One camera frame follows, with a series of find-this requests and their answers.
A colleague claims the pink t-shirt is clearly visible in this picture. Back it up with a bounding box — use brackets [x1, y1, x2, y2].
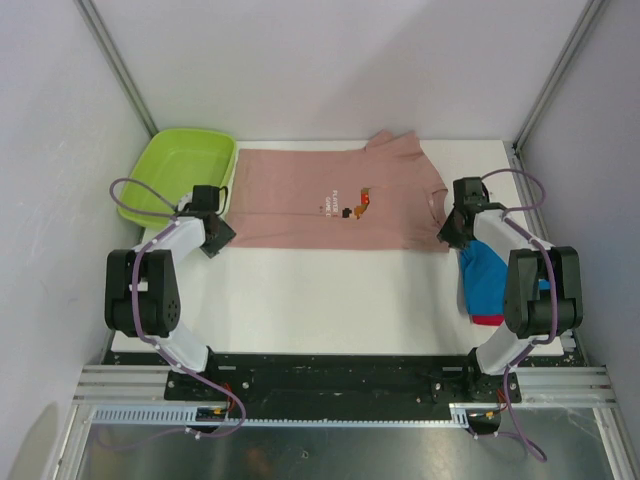
[226, 130, 449, 253]

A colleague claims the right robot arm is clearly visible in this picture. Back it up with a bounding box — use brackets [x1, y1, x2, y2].
[438, 177, 584, 401]

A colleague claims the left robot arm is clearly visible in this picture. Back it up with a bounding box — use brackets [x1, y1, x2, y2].
[104, 178, 236, 400]

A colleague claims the blue folded t-shirt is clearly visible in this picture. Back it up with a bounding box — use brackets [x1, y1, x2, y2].
[457, 239, 554, 318]

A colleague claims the red folded t-shirt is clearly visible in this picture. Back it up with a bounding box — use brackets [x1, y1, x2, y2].
[471, 314, 504, 327]

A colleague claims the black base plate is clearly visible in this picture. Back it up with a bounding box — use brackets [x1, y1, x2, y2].
[101, 349, 523, 407]

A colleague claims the aluminium frame rail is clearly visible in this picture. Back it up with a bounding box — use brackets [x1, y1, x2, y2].
[73, 365, 617, 408]

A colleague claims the grey slotted cable duct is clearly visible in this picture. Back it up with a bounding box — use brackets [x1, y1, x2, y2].
[92, 405, 469, 429]

